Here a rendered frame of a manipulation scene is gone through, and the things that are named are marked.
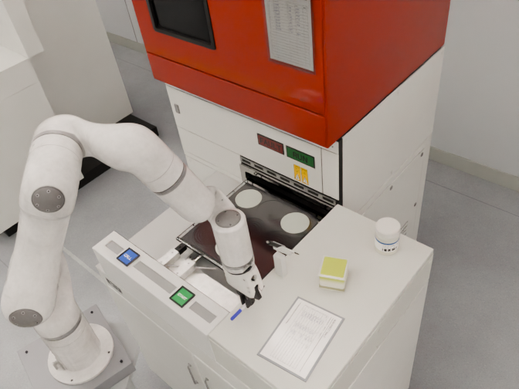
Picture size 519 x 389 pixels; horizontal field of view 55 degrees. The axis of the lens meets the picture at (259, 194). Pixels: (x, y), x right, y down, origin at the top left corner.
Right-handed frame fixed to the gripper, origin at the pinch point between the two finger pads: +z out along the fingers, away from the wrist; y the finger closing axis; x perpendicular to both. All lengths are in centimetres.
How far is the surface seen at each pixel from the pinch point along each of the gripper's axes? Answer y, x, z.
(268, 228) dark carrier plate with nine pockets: 19.8, -30.7, 9.7
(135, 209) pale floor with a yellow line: 165, -53, 96
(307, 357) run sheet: -22.7, 2.8, 4.0
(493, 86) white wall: 7, -197, 38
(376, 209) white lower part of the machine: 4, -74, 28
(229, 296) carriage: 12.3, -2.8, 11.9
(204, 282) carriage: 23.0, -2.0, 11.7
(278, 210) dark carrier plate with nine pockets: 22.4, -39.4, 9.7
